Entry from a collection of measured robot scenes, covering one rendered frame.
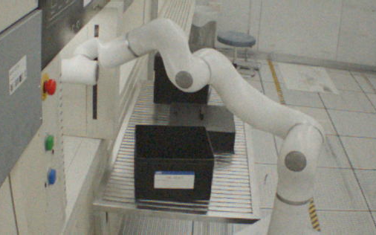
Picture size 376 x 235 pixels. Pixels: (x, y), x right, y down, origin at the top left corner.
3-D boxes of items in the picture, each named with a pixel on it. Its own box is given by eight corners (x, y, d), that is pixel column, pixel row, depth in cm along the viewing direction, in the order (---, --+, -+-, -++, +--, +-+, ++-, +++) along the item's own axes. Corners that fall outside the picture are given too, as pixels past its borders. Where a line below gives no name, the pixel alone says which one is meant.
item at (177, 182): (134, 200, 186) (134, 158, 179) (133, 163, 211) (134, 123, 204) (211, 201, 189) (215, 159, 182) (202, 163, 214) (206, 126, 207)
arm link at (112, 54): (134, 10, 168) (70, 44, 183) (125, 44, 158) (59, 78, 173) (150, 27, 173) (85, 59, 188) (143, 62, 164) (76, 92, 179)
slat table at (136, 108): (232, 346, 210) (261, 219, 180) (102, 334, 212) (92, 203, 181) (230, 201, 329) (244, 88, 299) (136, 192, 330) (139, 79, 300)
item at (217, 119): (235, 154, 224) (238, 126, 219) (165, 149, 224) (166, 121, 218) (230, 125, 251) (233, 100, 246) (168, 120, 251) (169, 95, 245)
